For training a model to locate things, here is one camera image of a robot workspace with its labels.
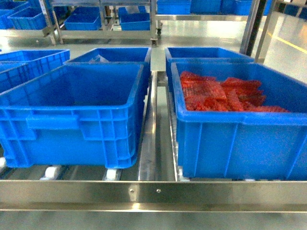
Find steel shelving rack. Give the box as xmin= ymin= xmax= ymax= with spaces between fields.
xmin=0 ymin=0 xmax=307 ymax=214

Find red bubble wrap parts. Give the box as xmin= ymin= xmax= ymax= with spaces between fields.
xmin=180 ymin=71 xmax=288 ymax=113

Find blue bin behind right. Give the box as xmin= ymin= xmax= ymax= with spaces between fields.
xmin=165 ymin=47 xmax=254 ymax=92

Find blue bin behind left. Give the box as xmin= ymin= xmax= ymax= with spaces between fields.
xmin=66 ymin=47 xmax=151 ymax=102

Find empty blue plastic bin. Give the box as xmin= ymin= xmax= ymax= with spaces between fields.
xmin=0 ymin=63 xmax=149 ymax=169

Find blue bin far left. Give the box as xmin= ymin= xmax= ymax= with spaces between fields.
xmin=0 ymin=49 xmax=70 ymax=92

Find blue bin with red parts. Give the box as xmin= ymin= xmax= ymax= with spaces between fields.
xmin=171 ymin=62 xmax=307 ymax=181

